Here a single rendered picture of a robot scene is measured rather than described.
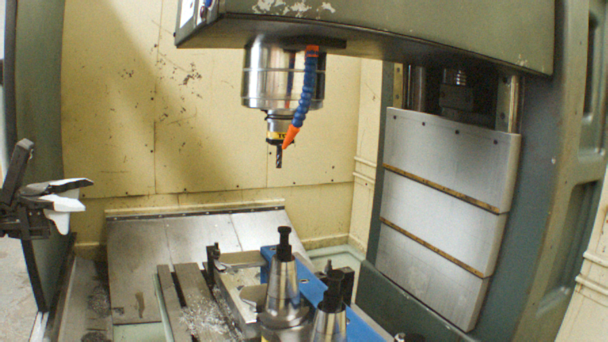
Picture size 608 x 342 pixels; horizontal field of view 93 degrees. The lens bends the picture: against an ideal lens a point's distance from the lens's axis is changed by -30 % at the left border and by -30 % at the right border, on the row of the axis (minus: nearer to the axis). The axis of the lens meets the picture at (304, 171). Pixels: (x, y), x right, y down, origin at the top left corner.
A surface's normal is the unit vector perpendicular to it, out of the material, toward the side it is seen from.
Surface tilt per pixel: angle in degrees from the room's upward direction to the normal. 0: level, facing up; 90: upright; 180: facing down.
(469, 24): 90
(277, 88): 90
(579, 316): 90
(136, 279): 24
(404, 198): 90
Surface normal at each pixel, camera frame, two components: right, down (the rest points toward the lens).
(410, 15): 0.42, 0.23
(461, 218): -0.90, 0.06
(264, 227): 0.22, -0.79
